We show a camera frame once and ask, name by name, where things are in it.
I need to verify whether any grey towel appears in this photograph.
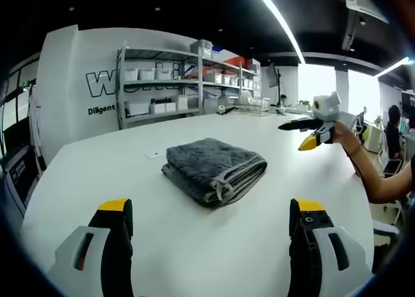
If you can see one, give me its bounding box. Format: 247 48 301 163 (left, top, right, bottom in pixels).
161 137 268 209

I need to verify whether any person's right hand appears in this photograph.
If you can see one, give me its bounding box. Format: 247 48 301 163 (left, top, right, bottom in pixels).
331 120 362 155

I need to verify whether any white dish rack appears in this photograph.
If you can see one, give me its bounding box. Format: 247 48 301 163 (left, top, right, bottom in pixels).
238 89 272 117

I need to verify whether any black monitor on stand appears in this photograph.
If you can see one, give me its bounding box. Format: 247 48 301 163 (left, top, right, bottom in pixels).
266 63 282 107

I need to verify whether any white office chair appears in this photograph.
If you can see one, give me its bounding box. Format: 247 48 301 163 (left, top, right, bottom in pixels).
368 198 410 246

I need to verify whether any grey metal storage shelf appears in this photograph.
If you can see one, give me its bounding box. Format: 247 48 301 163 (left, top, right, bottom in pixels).
115 40 262 130

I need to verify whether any ceiling air conditioner unit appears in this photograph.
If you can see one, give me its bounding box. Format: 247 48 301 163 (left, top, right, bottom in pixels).
342 0 390 25

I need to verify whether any white storage bins row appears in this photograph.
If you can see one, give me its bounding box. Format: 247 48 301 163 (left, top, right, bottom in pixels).
124 67 172 82

